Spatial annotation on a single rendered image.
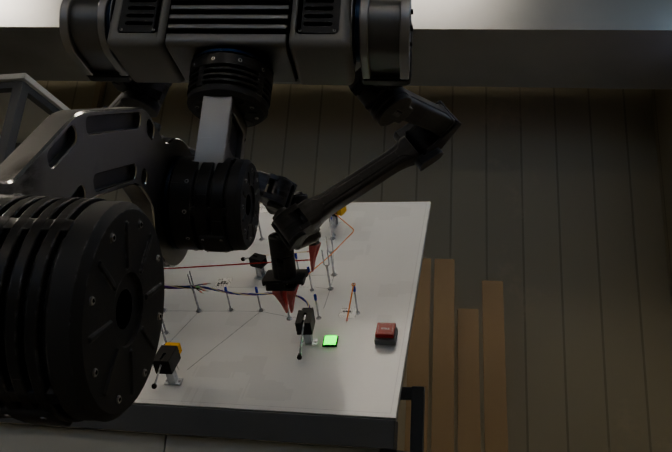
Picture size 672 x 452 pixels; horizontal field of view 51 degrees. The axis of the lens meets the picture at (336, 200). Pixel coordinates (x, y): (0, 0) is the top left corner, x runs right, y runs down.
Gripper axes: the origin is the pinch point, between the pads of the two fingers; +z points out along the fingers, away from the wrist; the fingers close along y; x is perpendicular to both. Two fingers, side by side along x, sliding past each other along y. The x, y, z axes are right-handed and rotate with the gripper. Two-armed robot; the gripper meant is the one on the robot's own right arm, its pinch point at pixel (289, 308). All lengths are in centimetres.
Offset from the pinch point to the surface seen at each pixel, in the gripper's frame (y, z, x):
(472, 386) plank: -44, 116, -141
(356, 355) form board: -13.9, 19.0, -9.7
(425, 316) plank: -22, 90, -162
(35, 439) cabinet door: 71, 33, 11
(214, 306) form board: 32.1, 15.5, -30.9
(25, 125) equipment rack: 114, -33, -80
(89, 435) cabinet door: 55, 31, 10
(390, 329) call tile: -22.7, 14.4, -15.3
